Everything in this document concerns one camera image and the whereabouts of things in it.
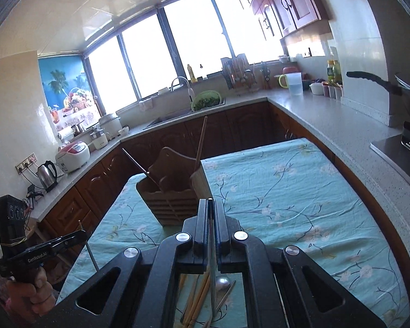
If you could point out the dark kitchen sink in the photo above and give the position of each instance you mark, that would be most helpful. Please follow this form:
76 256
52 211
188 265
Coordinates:
174 116

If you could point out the white bowl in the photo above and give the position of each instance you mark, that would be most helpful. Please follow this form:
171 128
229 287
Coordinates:
316 89

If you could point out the white cloth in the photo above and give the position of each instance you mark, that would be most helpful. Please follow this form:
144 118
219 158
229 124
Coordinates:
147 104

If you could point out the teal floral tablecloth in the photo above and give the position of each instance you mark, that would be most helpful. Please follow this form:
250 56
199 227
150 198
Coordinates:
293 211

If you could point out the small white stew pot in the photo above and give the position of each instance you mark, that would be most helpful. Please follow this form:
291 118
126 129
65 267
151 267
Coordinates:
99 141

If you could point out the red bowl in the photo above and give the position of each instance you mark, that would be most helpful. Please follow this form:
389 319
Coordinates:
290 70

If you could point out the green colander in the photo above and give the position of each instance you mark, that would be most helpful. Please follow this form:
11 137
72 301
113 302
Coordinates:
206 101

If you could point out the white red rice cooker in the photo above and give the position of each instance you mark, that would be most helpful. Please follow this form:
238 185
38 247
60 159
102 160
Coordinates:
73 159

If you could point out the small black red gadget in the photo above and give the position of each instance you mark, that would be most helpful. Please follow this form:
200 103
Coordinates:
34 196

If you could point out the wooden wall cabinets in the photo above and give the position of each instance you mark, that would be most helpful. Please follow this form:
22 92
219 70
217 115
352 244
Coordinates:
293 0

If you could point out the chrome kitchen faucet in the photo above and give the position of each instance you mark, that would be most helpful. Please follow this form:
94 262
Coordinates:
191 94

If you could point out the wooden chopsticks bundle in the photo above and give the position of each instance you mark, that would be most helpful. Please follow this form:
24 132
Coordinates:
188 309

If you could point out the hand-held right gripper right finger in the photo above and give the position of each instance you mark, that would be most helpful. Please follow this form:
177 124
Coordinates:
219 218

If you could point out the steel gas stove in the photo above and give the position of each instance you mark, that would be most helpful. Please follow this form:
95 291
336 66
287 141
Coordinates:
396 150

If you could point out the dish rack with utensils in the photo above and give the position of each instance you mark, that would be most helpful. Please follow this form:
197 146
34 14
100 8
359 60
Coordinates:
239 71

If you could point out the small white dish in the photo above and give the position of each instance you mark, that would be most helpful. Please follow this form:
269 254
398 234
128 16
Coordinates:
124 132

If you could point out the paper towel roll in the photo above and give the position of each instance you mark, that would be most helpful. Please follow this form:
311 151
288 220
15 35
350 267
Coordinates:
65 135

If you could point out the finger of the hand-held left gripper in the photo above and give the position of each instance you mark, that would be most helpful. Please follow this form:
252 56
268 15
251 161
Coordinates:
70 239

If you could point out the yellow cooking oil bottle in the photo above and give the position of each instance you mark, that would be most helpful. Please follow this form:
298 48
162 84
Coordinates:
333 71

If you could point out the steel electric kettle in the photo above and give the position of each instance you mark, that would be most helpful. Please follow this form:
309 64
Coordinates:
47 177

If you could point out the person's left hand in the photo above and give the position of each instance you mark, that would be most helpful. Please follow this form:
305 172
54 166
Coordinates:
30 293

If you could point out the white soap dish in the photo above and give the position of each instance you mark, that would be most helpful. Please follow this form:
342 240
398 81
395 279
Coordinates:
164 91

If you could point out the kitchen window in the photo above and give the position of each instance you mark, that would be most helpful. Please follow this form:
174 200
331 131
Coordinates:
147 54

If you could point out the wooden utensil holder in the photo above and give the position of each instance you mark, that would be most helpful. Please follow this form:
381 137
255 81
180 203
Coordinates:
167 205

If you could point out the wall power strip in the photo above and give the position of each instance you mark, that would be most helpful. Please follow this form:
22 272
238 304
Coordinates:
25 164

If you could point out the dark range hood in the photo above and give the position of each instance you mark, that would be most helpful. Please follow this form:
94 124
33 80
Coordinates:
396 13

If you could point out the large white cooker pot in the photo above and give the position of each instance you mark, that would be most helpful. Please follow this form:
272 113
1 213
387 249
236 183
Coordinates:
109 126

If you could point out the small steel pot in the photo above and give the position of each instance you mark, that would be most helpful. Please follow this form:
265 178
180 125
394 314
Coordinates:
78 129

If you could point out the fruit print window blind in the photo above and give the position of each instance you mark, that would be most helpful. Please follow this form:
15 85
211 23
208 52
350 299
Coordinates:
65 85

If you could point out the yellow detergent bottle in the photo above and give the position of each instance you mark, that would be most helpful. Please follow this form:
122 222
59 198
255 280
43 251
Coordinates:
190 74

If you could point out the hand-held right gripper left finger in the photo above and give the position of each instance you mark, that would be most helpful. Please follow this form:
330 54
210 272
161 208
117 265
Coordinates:
205 218

